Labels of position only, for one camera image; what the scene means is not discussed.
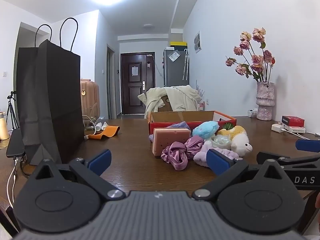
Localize white phone cable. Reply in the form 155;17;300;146
7;155;19;209

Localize purple satin scrunchie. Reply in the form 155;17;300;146
161;135;205;171

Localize pink suitcase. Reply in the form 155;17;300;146
80;79;100;120

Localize black phone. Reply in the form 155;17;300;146
6;128;26;158

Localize wall picture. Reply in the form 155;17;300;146
194;31;202;53

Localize purple knit drawstring pouch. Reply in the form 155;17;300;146
149;121;192;143

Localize cream thermos bottle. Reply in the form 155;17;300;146
0;111;10;140

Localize blue plush toy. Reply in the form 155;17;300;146
192;121;219;140

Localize purple wall decal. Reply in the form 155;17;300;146
196;80;205;98

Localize orange strap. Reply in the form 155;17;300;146
88;125;121;140

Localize white charger cable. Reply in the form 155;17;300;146
282;129;320;141

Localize white yellow sheep plush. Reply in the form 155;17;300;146
217;125;253;157

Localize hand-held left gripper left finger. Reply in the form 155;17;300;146
27;149;127;201

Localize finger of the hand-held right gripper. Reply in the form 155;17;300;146
257;151;320;167
295;139;320;153

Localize black tripod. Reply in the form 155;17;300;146
7;91;19;130

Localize pink speckled vase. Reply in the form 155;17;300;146
256;81;275;121

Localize white power strip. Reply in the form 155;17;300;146
284;126;307;133

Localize dark brown door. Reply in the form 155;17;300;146
120;53;155;115

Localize small red box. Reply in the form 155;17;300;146
282;116;305;128

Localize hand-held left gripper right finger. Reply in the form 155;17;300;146
191;149;293;201

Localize glass jar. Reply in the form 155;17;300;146
82;102;100;131

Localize beige coat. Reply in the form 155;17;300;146
137;85;202;119

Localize lavender fluffy headband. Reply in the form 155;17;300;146
194;141;244;162

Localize brown chair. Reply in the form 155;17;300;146
157;95;173;112

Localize pink brown sponge block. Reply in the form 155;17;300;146
152;128;192;158

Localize white folded umbrella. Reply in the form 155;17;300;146
182;49;190;80

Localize grey refrigerator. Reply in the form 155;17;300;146
163;49;190;87

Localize red cardboard box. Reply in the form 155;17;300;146
148;110;237;137

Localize black paper bag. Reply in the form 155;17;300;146
15;17;85;166

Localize dried pink roses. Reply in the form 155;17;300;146
225;27;276;83

